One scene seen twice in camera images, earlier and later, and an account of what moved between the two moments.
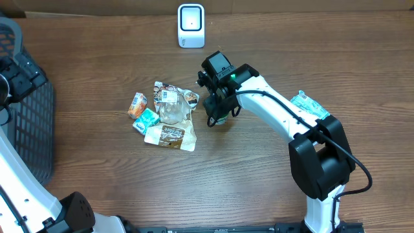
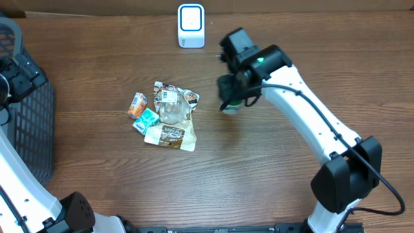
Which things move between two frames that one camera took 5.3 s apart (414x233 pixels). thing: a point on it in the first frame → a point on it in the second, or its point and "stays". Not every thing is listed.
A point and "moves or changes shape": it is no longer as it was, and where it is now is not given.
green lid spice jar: (222, 120) moves or changes shape
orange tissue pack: (138, 105) stays
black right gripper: (213, 105) → (231, 96)
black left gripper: (25, 85) stays
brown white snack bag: (175, 128) stays
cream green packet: (147, 118) stays
